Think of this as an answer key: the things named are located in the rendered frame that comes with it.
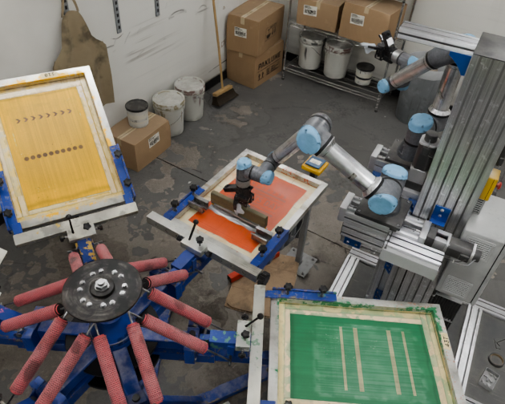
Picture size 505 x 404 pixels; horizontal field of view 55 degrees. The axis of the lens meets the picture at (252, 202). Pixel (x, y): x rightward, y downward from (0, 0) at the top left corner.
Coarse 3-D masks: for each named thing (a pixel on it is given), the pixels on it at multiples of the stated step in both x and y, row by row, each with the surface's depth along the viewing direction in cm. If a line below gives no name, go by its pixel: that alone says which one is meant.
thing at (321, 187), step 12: (240, 156) 303; (252, 156) 305; (264, 156) 304; (228, 168) 293; (288, 168) 296; (216, 180) 285; (300, 180) 293; (312, 180) 289; (204, 192) 278; (312, 204) 276; (180, 216) 266; (300, 216) 266; (288, 228) 258; (216, 240) 249; (240, 252) 244
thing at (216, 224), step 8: (264, 184) 289; (224, 192) 282; (192, 216) 266; (200, 216) 266; (208, 216) 267; (216, 216) 267; (200, 224) 262; (208, 224) 262; (216, 224) 263; (224, 224) 263; (216, 232) 258
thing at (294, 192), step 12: (276, 180) 293; (288, 192) 285; (300, 192) 286; (288, 204) 277; (276, 216) 270; (228, 228) 261; (240, 228) 261; (228, 240) 254; (240, 240) 255; (252, 240) 255
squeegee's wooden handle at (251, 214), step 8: (216, 192) 267; (216, 200) 268; (224, 200) 264; (232, 200) 263; (232, 208) 264; (248, 208) 258; (248, 216) 260; (256, 216) 257; (264, 216) 254; (264, 224) 257
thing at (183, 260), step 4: (184, 252) 235; (188, 252) 235; (180, 256) 234; (184, 256) 234; (188, 256) 234; (192, 256) 234; (196, 256) 236; (176, 260) 232; (180, 260) 232; (184, 260) 232; (188, 260) 232; (192, 260) 235; (196, 260) 238; (172, 264) 230; (176, 264) 230; (180, 264) 230; (184, 264) 230; (188, 264) 233; (176, 268) 229; (180, 268) 228; (184, 268) 231; (188, 268) 234
